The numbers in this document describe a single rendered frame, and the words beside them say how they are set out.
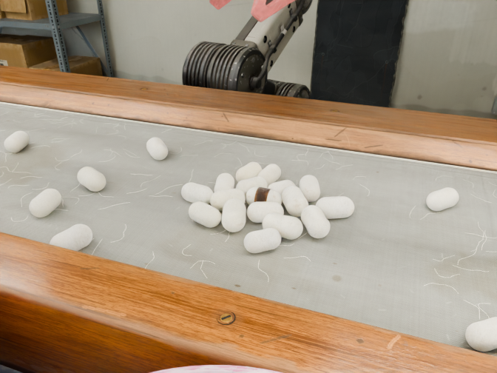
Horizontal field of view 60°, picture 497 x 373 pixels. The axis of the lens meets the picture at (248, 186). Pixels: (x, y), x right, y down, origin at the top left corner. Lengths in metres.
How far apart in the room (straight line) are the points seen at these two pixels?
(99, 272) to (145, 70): 2.72
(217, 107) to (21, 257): 0.35
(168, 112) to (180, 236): 0.28
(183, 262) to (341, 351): 0.16
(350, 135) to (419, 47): 1.91
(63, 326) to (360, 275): 0.22
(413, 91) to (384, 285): 2.19
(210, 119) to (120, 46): 2.49
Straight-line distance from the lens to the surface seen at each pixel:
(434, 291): 0.37
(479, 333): 0.32
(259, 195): 0.42
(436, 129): 0.60
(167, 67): 2.92
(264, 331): 0.28
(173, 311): 0.29
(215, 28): 2.70
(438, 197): 0.45
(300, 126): 0.58
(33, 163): 0.58
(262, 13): 0.46
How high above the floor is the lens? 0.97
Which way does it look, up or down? 30 degrees down
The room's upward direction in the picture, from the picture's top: straight up
